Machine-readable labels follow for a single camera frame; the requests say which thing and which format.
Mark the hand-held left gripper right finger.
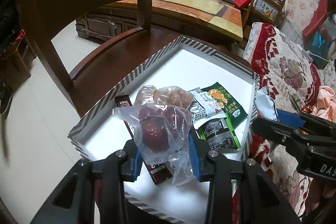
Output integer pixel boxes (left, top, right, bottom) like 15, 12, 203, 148
188, 128, 301, 224

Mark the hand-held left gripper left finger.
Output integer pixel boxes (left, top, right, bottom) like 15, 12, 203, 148
29, 139, 143, 224

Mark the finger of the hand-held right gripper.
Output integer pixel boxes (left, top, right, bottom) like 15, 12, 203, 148
251, 116, 308, 154
276, 109, 336, 136

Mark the silver white sachet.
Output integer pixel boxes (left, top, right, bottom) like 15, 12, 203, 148
253, 88, 279, 125

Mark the dark green snack packet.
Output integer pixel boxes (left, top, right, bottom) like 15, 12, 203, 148
201, 82, 248, 127
197, 116, 241, 152

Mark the clear bag of red dates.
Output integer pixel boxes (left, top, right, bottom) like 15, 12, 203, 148
112, 104, 196, 186

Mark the white sachet with red mark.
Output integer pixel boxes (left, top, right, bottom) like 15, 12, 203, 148
188, 88, 227, 125

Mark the brown chocolate bar packet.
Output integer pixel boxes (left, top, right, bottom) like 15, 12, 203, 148
115, 95, 173, 186

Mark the clear bag of brown snacks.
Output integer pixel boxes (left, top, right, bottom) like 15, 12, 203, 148
134, 85, 196, 110

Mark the striped cardboard box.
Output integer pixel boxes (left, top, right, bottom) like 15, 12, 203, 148
67, 35, 260, 224

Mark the peach satin quilt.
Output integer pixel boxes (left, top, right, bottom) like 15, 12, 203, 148
312, 85, 336, 119

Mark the floral fleece blanket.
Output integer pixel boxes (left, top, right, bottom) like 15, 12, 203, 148
241, 22, 336, 214

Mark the dark wooden chair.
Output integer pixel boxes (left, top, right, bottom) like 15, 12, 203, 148
12, 0, 252, 119

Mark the light wooden armchair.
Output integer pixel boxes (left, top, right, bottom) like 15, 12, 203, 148
244, 0, 288, 28

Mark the wooden television cabinet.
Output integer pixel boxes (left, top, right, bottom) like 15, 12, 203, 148
76, 0, 243, 51

